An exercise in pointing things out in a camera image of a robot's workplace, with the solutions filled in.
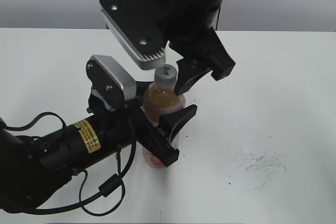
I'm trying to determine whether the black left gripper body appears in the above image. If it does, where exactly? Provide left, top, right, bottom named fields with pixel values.
left=86, top=94, right=180, bottom=167

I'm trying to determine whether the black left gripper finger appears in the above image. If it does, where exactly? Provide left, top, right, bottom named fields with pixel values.
left=136, top=81, right=153, bottom=97
left=159, top=104, right=197, bottom=142

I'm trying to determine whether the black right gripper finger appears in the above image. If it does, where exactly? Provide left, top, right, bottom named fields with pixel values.
left=174, top=59, right=210, bottom=95

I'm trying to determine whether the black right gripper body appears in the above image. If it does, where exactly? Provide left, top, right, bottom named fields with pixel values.
left=167, top=27, right=236, bottom=81

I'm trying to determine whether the peach oolong tea bottle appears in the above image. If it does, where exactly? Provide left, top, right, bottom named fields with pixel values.
left=141, top=79, right=186, bottom=169

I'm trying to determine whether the white bottle cap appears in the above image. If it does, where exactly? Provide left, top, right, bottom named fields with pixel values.
left=154, top=64, right=177, bottom=87

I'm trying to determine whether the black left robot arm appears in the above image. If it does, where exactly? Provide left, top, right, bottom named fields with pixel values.
left=1, top=82, right=197, bottom=215

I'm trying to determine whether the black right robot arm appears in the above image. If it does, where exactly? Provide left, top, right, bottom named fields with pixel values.
left=162, top=0, right=236, bottom=95

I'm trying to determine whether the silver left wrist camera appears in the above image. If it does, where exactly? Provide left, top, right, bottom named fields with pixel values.
left=86, top=55, right=137, bottom=112

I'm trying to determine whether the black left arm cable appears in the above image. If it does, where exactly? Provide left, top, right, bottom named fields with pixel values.
left=2, top=111, right=137, bottom=210

